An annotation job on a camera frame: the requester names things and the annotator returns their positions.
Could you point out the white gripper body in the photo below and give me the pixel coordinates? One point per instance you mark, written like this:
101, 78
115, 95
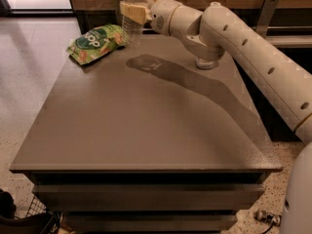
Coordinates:
161, 16

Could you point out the clear water bottle red label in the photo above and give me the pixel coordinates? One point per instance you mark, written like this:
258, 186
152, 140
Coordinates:
132, 28

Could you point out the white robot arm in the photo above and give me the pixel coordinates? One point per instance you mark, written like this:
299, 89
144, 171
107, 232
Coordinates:
286, 85

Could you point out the green rice chip bag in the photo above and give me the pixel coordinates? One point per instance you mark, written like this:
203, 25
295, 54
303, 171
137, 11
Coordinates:
97, 43

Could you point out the water bottle white blue label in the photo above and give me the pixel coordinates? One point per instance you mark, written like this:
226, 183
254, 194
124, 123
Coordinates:
205, 65

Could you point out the grey drawer cabinet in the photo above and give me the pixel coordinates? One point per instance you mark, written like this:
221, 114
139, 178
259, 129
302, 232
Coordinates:
144, 142

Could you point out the black white striped tool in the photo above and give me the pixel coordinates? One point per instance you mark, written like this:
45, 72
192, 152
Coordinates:
267, 217

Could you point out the right metal bracket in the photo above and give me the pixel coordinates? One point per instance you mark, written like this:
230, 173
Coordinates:
265, 16

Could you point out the black wire basket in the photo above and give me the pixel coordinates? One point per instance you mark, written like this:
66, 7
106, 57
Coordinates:
43, 223

